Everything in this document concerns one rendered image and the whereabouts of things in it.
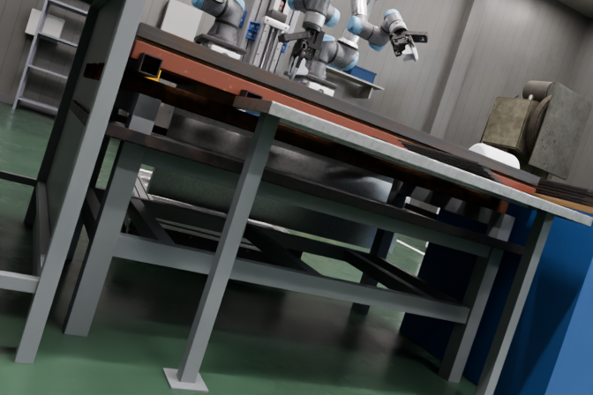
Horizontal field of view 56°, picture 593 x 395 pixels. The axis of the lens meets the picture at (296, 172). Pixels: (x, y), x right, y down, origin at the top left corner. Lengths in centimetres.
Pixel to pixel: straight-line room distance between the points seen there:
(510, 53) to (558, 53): 124
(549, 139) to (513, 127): 54
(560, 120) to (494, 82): 340
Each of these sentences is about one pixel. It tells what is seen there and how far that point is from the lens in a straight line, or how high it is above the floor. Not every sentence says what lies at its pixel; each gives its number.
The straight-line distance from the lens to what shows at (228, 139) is 243.
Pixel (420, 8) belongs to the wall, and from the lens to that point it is 1122.
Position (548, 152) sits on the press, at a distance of 892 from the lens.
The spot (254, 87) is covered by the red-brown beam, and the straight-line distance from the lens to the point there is 162.
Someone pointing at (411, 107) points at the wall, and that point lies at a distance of 1107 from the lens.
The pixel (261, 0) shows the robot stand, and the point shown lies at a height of 134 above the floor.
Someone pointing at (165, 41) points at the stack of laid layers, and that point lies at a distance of 155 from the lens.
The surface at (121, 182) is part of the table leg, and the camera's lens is 156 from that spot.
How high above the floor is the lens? 66
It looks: 2 degrees down
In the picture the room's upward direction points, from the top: 18 degrees clockwise
